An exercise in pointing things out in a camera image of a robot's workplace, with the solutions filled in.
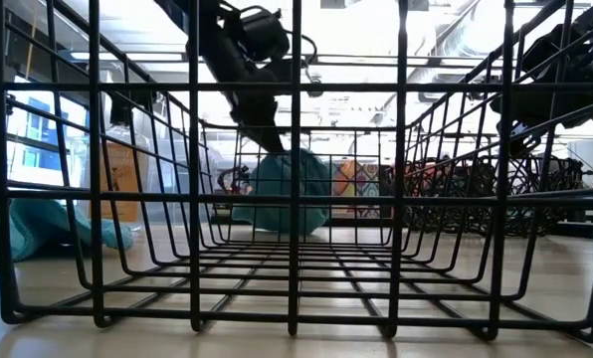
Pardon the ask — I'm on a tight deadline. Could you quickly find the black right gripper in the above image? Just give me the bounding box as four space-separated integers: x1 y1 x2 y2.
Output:
493 74 593 158

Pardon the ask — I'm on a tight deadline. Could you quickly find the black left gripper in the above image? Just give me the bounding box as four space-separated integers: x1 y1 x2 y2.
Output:
229 67 288 154

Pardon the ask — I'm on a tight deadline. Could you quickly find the blue microfiber towel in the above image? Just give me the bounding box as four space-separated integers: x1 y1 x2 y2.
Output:
0 198 134 267
230 147 333 235

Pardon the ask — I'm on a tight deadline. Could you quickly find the colourful patterned panel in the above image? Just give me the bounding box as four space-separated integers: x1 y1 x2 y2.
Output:
331 158 383 220

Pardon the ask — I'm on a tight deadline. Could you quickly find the clear plastic bin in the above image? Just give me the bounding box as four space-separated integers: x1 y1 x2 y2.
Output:
77 123 218 228

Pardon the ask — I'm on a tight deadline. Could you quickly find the black wire rectangular basket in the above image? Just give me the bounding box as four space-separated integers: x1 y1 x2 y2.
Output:
0 0 593 344

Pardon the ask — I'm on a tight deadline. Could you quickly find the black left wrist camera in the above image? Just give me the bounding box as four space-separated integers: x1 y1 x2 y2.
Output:
236 5 292 62

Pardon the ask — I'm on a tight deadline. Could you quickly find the round dark wire basket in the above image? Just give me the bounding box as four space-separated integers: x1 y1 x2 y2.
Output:
404 154 593 239

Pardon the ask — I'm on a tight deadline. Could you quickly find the yellow hanging strap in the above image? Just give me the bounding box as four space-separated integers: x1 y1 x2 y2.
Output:
25 4 40 81

